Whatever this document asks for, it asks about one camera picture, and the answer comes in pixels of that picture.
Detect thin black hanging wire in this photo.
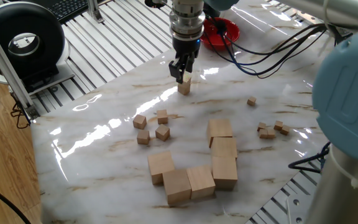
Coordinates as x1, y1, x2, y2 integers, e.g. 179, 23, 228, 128
9, 93, 32, 130

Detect red glossy bowl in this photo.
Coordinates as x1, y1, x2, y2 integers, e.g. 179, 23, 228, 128
201, 17, 241, 52

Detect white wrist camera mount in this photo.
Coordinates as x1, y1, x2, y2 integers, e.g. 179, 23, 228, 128
172, 0, 204, 14

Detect black computer keyboard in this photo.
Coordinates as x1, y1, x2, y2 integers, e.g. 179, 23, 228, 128
40, 0, 105, 23

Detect large wooden cube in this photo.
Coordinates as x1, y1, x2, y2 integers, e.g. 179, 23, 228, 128
210, 136, 238, 160
206, 118, 234, 149
162, 167, 193, 206
147, 150, 177, 187
186, 164, 216, 200
210, 156, 239, 191

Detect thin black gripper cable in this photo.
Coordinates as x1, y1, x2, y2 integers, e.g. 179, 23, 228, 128
203, 24, 328, 78

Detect black ring shaped device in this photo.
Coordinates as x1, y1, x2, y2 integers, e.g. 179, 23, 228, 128
0, 1, 76, 96

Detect aluminium frame bar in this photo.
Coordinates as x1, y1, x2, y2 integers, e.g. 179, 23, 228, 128
0, 12, 40, 121
87, 0, 105, 24

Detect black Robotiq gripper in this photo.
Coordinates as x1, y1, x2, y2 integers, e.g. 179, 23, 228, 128
168, 34, 203, 84

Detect black cable with bulky connector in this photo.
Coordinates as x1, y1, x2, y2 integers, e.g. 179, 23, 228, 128
208, 17, 354, 78

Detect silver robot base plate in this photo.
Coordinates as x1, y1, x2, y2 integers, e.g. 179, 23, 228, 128
286, 195, 312, 224

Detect black floor cable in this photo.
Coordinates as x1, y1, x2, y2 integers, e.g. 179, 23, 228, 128
0, 175, 32, 224

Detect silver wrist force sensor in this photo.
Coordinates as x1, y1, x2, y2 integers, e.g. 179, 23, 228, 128
168, 9, 206, 40

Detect black cable with metal plug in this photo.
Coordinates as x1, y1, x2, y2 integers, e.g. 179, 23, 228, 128
287, 141, 331, 174

